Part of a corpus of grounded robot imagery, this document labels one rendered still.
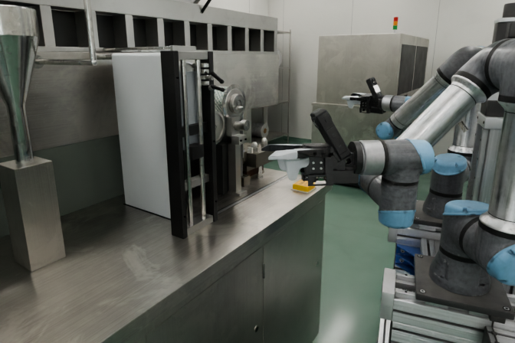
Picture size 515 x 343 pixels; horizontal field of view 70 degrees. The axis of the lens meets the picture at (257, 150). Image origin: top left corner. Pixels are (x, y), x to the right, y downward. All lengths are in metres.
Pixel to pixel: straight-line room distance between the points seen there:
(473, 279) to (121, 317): 0.87
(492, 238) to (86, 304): 0.91
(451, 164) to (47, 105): 1.42
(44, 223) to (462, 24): 5.29
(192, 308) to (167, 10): 1.15
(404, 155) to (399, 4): 5.10
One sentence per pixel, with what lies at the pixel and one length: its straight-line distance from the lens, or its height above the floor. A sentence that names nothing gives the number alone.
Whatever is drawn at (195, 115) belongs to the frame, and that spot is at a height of 1.25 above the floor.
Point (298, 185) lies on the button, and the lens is 1.50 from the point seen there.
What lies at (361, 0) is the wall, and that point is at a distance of 6.01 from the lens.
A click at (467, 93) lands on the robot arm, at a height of 1.34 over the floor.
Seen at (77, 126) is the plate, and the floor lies 1.19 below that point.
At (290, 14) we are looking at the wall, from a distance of 6.47.
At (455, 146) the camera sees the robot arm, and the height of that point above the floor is 1.07.
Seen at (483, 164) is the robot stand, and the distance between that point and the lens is 1.31.
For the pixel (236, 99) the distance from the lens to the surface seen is 1.41.
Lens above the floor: 1.42
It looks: 14 degrees down
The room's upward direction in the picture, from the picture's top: straight up
